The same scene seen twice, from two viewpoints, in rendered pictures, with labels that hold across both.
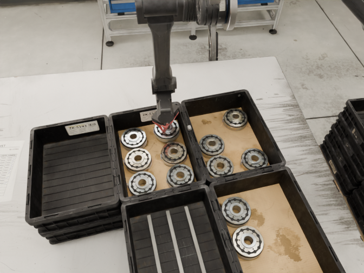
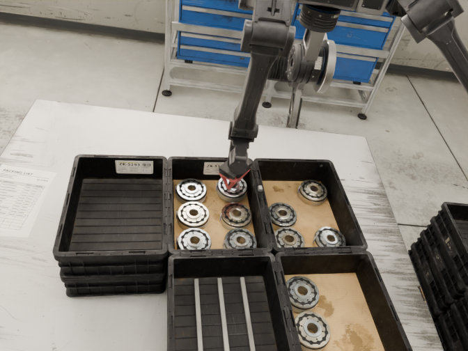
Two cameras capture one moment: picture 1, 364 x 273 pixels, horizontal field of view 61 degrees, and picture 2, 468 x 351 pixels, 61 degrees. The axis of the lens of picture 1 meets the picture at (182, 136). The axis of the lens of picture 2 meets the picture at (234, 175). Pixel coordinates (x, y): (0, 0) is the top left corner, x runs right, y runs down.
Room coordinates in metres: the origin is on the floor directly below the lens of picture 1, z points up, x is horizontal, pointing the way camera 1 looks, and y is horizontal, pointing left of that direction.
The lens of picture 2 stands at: (-0.19, 0.07, 1.86)
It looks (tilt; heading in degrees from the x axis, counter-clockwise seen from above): 44 degrees down; 359
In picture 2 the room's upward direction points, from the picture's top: 11 degrees clockwise
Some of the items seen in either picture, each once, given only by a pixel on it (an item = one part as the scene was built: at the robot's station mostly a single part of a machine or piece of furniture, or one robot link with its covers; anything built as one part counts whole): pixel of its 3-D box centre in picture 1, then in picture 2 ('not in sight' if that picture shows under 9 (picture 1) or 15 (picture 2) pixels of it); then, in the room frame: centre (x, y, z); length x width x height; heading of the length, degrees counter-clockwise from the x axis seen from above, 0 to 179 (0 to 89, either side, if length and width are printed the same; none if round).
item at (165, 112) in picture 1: (165, 99); (242, 147); (0.74, 0.06, 1.09); 0.11 x 0.09 x 0.12; 7
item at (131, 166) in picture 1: (138, 158); (193, 214); (0.65, 0.17, 0.86); 0.10 x 0.10 x 0.01
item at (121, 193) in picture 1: (153, 147); (215, 202); (0.66, 0.11, 0.92); 0.40 x 0.30 x 0.02; 14
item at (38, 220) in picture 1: (72, 163); (117, 201); (0.59, 0.40, 0.92); 0.40 x 0.30 x 0.02; 14
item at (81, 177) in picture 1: (76, 170); (118, 212); (0.59, 0.40, 0.87); 0.40 x 0.30 x 0.11; 14
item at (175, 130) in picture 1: (167, 128); (232, 185); (0.79, 0.06, 0.88); 0.10 x 0.10 x 0.01
